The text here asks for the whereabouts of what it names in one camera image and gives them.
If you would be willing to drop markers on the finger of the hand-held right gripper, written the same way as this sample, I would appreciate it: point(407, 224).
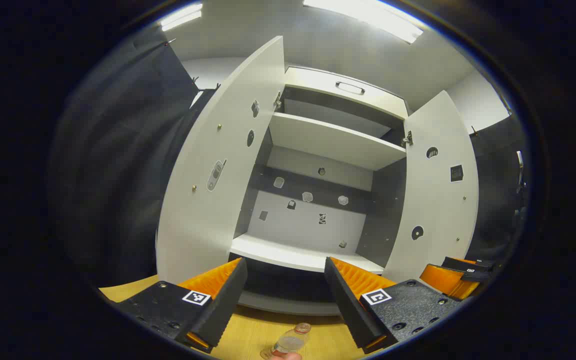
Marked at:
point(463, 265)

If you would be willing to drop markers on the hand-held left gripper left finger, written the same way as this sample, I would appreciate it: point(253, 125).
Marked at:
point(228, 300)

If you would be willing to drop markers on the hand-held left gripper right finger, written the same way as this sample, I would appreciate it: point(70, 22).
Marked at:
point(343, 300)

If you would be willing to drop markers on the white cabinet door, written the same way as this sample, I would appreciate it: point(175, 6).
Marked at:
point(438, 210)
point(203, 240)

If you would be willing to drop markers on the clear red label water bottle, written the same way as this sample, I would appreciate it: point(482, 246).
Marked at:
point(290, 342)

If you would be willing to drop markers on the white cabinet shelf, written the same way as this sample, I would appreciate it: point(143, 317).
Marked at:
point(328, 137)
point(288, 255)

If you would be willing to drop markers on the black backdrop cloth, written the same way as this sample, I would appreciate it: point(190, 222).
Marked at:
point(118, 165)
point(493, 200)

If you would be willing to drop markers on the white cabinet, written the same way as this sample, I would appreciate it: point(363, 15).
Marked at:
point(303, 225)

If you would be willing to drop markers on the metal door hinge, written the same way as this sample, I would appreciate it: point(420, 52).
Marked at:
point(408, 139)
point(278, 102)

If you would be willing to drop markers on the wide ceiling light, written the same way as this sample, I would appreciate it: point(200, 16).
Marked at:
point(368, 15)

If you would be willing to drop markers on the narrow ceiling light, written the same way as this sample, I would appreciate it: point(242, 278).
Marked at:
point(183, 16)

